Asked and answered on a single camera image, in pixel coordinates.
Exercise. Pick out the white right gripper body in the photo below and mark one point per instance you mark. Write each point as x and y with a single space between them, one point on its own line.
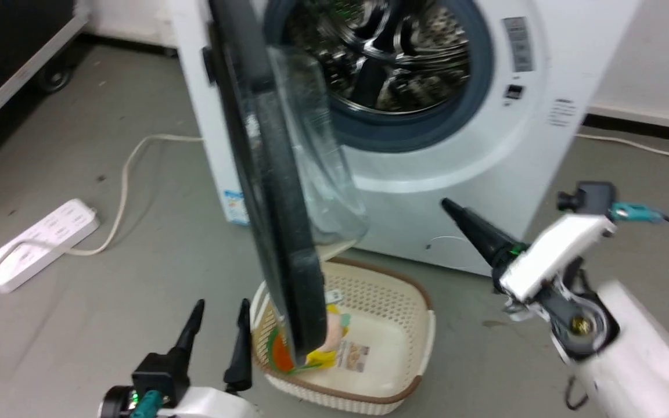
555 249

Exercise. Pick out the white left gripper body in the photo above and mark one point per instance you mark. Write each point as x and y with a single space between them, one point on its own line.
209 403

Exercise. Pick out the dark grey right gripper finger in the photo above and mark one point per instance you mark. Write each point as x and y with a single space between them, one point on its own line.
479 232

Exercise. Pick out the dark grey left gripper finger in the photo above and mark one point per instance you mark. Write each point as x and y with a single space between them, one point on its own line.
241 360
191 334

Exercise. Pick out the dark round washing machine door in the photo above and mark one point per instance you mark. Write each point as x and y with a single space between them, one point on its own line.
279 232

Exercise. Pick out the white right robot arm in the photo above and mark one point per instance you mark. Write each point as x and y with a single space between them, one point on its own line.
636 354

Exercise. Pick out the white front-load washing machine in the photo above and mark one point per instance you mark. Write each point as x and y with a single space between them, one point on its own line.
474 174

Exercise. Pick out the grey rubber door gasket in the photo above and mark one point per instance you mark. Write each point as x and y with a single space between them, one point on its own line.
427 125

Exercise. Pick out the steel washing machine drum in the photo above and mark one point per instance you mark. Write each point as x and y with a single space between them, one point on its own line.
392 52

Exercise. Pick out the paper label with picture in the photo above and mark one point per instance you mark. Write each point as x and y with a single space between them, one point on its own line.
353 355

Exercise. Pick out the cream plastic laundry basket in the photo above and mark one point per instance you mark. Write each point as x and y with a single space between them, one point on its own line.
392 325

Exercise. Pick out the blue energy sticker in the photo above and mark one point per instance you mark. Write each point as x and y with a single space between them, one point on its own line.
236 207

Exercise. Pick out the white power strip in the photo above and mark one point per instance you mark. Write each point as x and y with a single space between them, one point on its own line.
44 238

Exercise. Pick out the black caster wheel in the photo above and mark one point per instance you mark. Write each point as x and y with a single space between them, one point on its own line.
53 79

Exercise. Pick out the black wheeled cart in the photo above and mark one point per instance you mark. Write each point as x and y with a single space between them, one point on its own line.
3 40

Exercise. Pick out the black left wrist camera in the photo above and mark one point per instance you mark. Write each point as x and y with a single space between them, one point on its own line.
160 377

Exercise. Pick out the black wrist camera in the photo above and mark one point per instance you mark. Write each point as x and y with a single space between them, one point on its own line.
593 197
160 377

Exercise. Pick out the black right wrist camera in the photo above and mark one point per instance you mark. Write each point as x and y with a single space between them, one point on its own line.
593 197

